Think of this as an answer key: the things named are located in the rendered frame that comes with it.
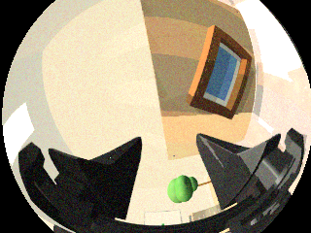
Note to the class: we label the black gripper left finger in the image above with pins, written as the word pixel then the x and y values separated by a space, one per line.
pixel 110 176

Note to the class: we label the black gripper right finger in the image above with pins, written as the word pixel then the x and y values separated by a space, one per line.
pixel 231 167

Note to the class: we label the tan wooden board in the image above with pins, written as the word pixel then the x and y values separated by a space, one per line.
pixel 176 32

